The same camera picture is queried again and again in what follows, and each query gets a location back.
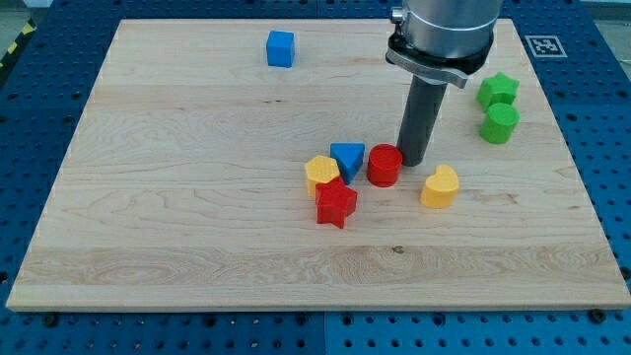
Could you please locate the green cylinder block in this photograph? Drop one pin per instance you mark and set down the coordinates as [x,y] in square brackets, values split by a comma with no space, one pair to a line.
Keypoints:
[499,123]

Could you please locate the green star block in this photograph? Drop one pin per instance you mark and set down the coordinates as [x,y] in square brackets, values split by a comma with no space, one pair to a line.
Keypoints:
[498,89]

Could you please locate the white fiducial marker tag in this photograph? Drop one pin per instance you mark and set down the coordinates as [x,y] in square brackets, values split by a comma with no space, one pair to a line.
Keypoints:
[545,46]

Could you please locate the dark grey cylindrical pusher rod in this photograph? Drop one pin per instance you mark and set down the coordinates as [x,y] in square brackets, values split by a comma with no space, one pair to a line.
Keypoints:
[422,107]

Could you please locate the red star block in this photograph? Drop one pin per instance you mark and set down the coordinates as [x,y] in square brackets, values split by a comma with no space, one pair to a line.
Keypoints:
[334,202]

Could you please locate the blue cube block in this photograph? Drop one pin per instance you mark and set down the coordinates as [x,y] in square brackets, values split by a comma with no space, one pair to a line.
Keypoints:
[280,49]

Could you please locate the blue triangle block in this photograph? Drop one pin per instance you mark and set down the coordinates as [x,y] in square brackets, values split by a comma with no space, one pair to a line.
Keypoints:
[349,157]

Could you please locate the light wooden board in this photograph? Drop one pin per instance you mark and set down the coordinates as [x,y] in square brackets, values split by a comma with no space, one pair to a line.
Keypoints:
[183,188]

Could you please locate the yellow heart block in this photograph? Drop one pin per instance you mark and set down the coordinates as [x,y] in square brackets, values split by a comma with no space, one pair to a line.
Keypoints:
[440,189]

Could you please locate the red cylinder block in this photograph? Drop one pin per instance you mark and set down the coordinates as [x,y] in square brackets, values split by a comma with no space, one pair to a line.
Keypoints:
[384,165]

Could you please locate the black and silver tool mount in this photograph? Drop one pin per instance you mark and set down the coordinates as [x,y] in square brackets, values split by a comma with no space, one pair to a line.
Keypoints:
[455,71]

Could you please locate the yellow hexagon block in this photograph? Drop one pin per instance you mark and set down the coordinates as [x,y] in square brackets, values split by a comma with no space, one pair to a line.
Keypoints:
[320,169]

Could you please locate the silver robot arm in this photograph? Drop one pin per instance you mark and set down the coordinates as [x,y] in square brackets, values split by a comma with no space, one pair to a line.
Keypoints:
[440,43]

